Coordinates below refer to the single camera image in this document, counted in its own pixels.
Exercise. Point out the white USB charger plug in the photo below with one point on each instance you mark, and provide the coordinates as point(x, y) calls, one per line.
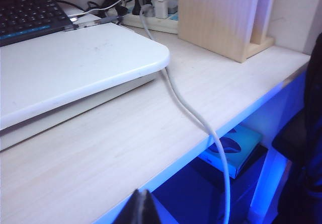
point(161, 8)

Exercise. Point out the white desk leg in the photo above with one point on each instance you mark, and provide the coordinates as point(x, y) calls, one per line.
point(266, 183)

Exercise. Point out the white power strip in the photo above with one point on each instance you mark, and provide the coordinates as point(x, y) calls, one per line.
point(151, 24)

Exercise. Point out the white monitor riser board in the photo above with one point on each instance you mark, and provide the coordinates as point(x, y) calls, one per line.
point(63, 65)

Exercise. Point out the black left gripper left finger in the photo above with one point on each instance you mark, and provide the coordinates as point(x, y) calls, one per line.
point(135, 210)

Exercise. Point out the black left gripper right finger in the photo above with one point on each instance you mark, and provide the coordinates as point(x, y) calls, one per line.
point(152, 212)

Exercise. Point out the black computer keyboard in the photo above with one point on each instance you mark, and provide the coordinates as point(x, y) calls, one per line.
point(25, 15)

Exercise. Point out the light wooden file organizer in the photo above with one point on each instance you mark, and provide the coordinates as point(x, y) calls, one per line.
point(213, 20)

